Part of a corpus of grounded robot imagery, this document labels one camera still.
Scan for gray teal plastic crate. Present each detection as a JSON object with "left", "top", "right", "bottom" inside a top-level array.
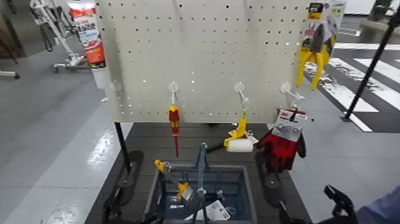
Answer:
[{"left": 142, "top": 162, "right": 258, "bottom": 224}]

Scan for yellow frame white paint roller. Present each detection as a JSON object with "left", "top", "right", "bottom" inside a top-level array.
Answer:
[{"left": 206, "top": 109, "right": 260, "bottom": 154}]

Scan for blue cloth cover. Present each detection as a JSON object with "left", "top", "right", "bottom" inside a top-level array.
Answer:
[{"left": 356, "top": 184, "right": 400, "bottom": 224}]

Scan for red gloves with card label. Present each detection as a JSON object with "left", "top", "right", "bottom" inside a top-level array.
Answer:
[{"left": 256, "top": 106, "right": 308, "bottom": 175}]

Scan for yellow handled tool with label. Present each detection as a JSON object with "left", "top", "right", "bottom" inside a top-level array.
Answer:
[{"left": 162, "top": 170, "right": 205, "bottom": 220}]

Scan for yellow pliers in card pack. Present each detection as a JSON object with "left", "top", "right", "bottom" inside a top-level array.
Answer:
[{"left": 295, "top": 0, "right": 348, "bottom": 91}]

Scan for white wheeled frame stand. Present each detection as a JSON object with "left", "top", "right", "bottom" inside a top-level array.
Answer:
[{"left": 28, "top": 0, "right": 91, "bottom": 73}]

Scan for red yellow screwdriver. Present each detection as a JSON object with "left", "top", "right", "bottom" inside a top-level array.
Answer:
[{"left": 168, "top": 105, "right": 181, "bottom": 158}]

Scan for red white sealant cartridge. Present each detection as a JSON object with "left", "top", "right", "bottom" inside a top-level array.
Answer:
[{"left": 67, "top": 0, "right": 108, "bottom": 90}]

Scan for white perforated pegboard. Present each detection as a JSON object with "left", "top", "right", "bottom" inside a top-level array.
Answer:
[{"left": 95, "top": 0, "right": 313, "bottom": 125}]

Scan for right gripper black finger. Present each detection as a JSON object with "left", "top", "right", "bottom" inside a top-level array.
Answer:
[
  {"left": 323, "top": 184, "right": 358, "bottom": 224},
  {"left": 278, "top": 200, "right": 313, "bottom": 224}
]

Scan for white pegboard hook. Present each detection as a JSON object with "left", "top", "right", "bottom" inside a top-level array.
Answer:
[
  {"left": 233, "top": 81, "right": 251, "bottom": 110},
  {"left": 167, "top": 80, "right": 180, "bottom": 105},
  {"left": 280, "top": 82, "right": 305, "bottom": 108}
]

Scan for black pegboard stand leg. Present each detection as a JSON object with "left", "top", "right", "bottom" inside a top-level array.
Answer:
[
  {"left": 101, "top": 122, "right": 145, "bottom": 224},
  {"left": 254, "top": 151, "right": 287, "bottom": 209}
]

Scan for black tripod pole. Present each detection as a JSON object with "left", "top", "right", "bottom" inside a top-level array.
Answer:
[{"left": 340, "top": 9, "right": 400, "bottom": 123}]

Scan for white wheeled base leg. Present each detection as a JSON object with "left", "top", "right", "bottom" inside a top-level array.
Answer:
[{"left": 0, "top": 69, "right": 21, "bottom": 80}]

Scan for white labelled packet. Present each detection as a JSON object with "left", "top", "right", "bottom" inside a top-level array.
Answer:
[{"left": 184, "top": 200, "right": 232, "bottom": 221}]

